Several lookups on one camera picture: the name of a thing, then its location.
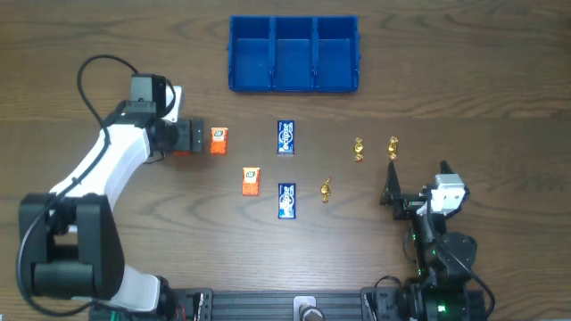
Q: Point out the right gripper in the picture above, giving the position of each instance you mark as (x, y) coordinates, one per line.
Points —
(408, 206)

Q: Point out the blue candy pack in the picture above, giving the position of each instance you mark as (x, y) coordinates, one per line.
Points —
(285, 137)
(287, 201)

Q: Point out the orange candy box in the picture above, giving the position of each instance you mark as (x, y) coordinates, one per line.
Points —
(250, 182)
(218, 141)

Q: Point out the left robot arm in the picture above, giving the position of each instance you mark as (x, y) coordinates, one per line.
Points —
(120, 153)

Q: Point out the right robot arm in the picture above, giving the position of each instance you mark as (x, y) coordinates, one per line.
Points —
(450, 254)

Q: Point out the gold wrapped candy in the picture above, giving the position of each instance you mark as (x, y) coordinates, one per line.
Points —
(358, 149)
(392, 148)
(325, 190)

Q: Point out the blue tray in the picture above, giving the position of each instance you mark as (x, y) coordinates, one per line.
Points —
(294, 58)

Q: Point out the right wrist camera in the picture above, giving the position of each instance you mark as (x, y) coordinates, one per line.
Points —
(448, 191)

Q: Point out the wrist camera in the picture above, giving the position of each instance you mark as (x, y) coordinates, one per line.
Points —
(448, 191)
(142, 87)

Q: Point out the mounting rail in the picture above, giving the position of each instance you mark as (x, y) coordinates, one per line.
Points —
(259, 305)

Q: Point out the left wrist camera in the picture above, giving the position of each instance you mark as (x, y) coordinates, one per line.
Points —
(142, 87)

